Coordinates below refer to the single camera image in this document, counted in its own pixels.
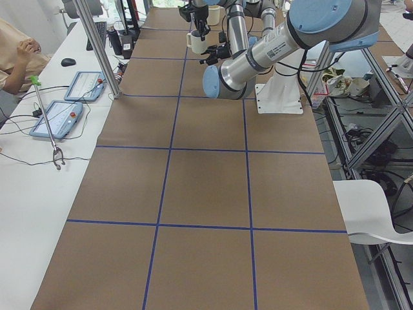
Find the blue teach pendant near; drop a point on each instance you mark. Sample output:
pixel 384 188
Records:
pixel 62 117

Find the seated person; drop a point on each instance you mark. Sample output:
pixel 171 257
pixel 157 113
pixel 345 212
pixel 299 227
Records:
pixel 21 58

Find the white plastic bag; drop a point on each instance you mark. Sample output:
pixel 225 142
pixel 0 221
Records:
pixel 337 82

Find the blue teach pendant far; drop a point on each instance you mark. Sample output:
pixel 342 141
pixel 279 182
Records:
pixel 86 85

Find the white HOME mug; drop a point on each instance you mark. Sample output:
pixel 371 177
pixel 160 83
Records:
pixel 195 43

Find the black computer mouse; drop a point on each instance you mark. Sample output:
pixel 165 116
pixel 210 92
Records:
pixel 68 62

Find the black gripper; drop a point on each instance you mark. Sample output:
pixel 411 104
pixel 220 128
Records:
pixel 222 51
pixel 198 15

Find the aluminium frame post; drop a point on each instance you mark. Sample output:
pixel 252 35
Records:
pixel 92 34

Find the metal grabber tool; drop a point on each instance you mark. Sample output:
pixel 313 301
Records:
pixel 58 157

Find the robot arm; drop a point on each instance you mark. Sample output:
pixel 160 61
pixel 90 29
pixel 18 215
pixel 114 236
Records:
pixel 234 38
pixel 346 25

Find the aluminium table frame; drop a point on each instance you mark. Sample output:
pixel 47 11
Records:
pixel 368 136

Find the black water bottle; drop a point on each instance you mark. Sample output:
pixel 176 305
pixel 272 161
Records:
pixel 114 41

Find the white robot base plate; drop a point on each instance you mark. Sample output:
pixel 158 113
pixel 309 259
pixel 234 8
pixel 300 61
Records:
pixel 280 94

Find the white chair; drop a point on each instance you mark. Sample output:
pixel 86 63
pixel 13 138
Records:
pixel 366 214

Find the blue teach pendant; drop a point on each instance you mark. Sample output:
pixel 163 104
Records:
pixel 62 117
pixel 86 85

